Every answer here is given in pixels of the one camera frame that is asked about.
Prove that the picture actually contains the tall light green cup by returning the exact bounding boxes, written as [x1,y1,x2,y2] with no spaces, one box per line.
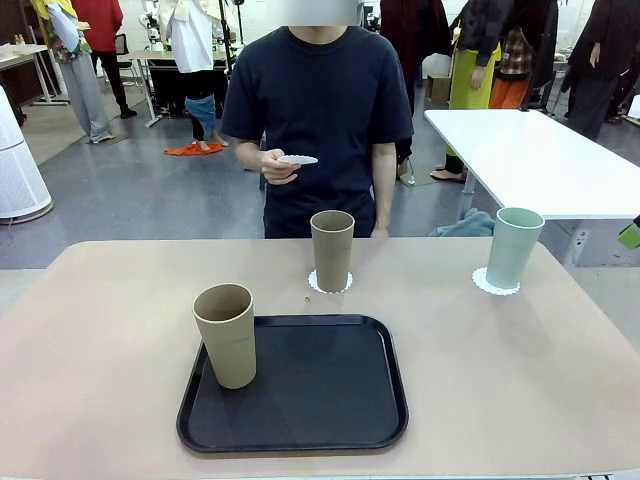
[485,206,546,291]

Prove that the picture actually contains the tall brown cup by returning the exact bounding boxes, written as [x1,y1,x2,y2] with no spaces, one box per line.
[192,283,258,391]
[309,209,356,294]

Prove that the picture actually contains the person's left forearm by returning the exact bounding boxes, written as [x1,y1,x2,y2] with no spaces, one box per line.
[370,141,398,234]

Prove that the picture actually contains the person's right forearm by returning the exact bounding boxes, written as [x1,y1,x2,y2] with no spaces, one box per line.
[234,138,270,172]

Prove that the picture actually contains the person's right hand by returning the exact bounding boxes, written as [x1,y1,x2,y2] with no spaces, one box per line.
[259,149,302,187]

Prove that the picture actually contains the white rectangular table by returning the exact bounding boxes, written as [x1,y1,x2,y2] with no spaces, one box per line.
[423,108,640,269]

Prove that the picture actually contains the teal crumpled cloth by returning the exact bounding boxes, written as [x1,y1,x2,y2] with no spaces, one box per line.
[428,207,497,239]

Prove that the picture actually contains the mannequin in black robe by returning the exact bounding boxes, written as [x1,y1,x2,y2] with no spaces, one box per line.
[559,0,640,142]

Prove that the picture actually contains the mannequin in orange skirt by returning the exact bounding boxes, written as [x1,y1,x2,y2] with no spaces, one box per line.
[488,27,534,111]

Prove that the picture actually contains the mannequin in yellow-green skirt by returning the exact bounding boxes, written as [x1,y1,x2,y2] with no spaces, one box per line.
[430,0,502,184]

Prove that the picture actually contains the brown cardboard box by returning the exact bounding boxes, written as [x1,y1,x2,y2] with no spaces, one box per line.
[424,73,452,108]

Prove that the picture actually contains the mannequin in dark red garment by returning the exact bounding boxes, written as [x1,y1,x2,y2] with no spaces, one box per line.
[377,0,452,189]

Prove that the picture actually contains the person in navy t-shirt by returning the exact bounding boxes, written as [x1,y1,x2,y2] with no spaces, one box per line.
[219,25,416,240]

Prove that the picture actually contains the black plastic tray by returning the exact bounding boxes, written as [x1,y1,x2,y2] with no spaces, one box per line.
[175,313,410,455]

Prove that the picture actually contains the orange cloth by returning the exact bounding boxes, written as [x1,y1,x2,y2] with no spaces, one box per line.
[164,141,228,158]

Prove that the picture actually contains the black tripod stand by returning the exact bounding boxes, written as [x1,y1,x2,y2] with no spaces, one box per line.
[217,0,247,77]

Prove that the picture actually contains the mannequin in white shirt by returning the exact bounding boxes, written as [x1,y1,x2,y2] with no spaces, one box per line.
[157,0,229,153]

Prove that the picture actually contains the background desk with white legs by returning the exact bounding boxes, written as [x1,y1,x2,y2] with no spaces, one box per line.
[128,49,167,130]

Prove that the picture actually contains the black mesh office chair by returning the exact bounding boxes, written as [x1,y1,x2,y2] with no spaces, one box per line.
[115,32,144,87]

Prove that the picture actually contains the person in red top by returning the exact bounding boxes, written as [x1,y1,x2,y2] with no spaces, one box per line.
[73,0,139,120]

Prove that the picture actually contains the white perforated air purifier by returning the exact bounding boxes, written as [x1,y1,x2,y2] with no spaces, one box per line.
[0,83,54,225]

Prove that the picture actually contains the grey background desk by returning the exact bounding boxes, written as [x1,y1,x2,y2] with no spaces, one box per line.
[0,43,72,107]

